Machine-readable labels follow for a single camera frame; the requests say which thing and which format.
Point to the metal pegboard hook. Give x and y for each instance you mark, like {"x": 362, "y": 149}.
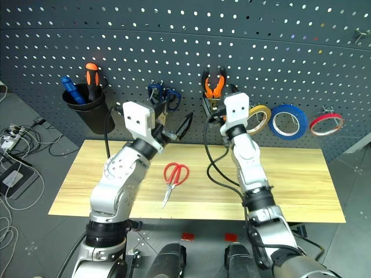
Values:
{"x": 233, "y": 87}
{"x": 258, "y": 116}
{"x": 328, "y": 109}
{"x": 291, "y": 115}
{"x": 360, "y": 33}

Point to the dark grey perforated pegboard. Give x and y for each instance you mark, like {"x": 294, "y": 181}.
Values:
{"x": 185, "y": 43}

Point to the black table foot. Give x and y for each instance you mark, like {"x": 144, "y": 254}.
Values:
{"x": 300, "y": 230}

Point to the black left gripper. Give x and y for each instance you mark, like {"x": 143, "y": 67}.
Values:
{"x": 165, "y": 135}

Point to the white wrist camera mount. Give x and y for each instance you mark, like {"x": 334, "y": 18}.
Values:
{"x": 136, "y": 117}
{"x": 236, "y": 108}

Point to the red floor marker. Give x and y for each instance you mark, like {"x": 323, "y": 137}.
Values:
{"x": 187, "y": 236}

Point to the dark rounded shape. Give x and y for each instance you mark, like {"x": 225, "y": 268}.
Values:
{"x": 240, "y": 260}
{"x": 168, "y": 260}

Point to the red tape roll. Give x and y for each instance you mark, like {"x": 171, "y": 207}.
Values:
{"x": 325, "y": 116}

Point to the black power adapter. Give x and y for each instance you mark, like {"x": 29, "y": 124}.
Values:
{"x": 39, "y": 120}

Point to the white power strip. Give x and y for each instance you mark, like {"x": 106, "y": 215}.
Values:
{"x": 8, "y": 142}

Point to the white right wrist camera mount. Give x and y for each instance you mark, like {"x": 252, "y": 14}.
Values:
{"x": 236, "y": 108}

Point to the orange black pliers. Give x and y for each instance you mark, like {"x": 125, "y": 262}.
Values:
{"x": 216, "y": 89}

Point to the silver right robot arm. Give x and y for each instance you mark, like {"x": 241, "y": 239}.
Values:
{"x": 252, "y": 171}

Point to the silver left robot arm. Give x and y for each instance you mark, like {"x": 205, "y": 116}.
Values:
{"x": 116, "y": 179}

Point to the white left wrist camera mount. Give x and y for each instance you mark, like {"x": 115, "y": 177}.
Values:
{"x": 136, "y": 117}

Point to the blue tape roll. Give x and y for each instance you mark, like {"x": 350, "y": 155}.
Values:
{"x": 303, "y": 119}

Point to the black cup holder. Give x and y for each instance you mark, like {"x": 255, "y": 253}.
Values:
{"x": 92, "y": 118}

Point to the black flat box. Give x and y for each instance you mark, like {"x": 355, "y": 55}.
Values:
{"x": 16, "y": 179}

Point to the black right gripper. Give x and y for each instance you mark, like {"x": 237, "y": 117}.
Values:
{"x": 217, "y": 116}

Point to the yellow tape roll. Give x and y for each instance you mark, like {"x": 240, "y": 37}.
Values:
{"x": 263, "y": 108}

